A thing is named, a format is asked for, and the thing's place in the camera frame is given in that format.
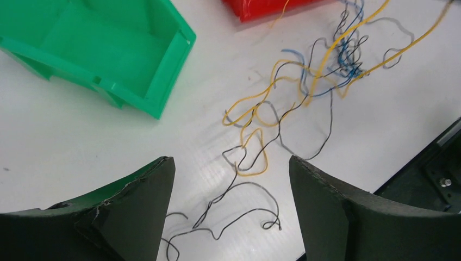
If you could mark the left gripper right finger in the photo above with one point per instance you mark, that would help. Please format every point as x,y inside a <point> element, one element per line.
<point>339,221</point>

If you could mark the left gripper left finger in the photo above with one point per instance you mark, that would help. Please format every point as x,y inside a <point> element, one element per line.
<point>123,220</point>

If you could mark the green plastic bin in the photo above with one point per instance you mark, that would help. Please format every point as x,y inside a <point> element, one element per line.
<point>130,52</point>

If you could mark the red double plastic bin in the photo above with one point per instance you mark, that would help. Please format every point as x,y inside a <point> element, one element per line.
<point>249,10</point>

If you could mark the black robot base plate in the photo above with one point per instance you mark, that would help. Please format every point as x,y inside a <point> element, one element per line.
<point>431,180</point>

